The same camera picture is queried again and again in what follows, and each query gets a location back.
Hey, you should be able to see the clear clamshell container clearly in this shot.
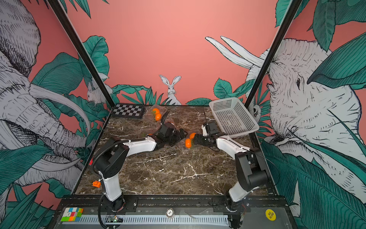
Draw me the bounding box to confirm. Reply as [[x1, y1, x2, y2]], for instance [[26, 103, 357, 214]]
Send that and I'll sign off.
[[143, 105, 168, 122], [177, 129, 200, 152]]

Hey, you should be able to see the white perforated plastic basket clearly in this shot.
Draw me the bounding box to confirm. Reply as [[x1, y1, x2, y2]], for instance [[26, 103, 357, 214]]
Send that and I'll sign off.
[[209, 97, 259, 138]]

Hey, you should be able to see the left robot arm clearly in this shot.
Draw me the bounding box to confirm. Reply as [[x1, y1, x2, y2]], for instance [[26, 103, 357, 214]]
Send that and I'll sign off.
[[91, 128, 188, 203]]

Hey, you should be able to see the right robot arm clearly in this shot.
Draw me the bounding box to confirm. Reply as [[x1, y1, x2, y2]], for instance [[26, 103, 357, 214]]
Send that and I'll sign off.
[[190, 133, 269, 202]]

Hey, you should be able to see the orange in left container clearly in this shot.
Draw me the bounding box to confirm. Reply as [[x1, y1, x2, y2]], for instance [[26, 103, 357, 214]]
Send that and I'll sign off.
[[152, 108, 160, 114]]

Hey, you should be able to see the black white checkerboard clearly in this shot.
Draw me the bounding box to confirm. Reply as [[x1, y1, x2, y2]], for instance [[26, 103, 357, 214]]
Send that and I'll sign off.
[[111, 103, 145, 119]]

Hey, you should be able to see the small orange block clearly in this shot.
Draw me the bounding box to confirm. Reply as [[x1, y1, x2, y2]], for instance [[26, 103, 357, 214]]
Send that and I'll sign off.
[[92, 180, 102, 188]]

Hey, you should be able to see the yellow round sticker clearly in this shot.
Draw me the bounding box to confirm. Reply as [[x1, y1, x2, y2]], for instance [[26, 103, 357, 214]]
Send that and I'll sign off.
[[266, 209, 276, 221]]

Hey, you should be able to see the colourful rubik cube front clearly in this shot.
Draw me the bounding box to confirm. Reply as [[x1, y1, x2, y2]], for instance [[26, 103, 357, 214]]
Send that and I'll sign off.
[[61, 207, 84, 222]]

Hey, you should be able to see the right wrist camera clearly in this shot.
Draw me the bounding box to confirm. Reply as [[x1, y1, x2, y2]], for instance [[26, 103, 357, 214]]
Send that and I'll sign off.
[[202, 122, 220, 136]]

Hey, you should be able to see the black front rail frame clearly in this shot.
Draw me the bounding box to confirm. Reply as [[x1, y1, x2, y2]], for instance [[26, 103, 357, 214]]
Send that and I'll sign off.
[[49, 195, 297, 229]]

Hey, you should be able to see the white slotted cable duct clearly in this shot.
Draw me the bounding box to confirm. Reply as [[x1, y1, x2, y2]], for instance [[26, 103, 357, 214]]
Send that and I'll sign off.
[[61, 214, 229, 226]]

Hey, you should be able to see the right black frame post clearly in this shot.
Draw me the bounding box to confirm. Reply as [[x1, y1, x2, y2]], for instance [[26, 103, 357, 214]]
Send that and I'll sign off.
[[243, 0, 303, 109]]

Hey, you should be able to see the black frame post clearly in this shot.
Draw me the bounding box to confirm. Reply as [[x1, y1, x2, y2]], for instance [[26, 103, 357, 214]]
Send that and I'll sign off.
[[48, 0, 115, 108], [243, 0, 303, 109]]

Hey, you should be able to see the left black frame post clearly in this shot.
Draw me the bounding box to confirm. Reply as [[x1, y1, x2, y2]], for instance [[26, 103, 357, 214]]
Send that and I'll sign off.
[[48, 0, 115, 108]]

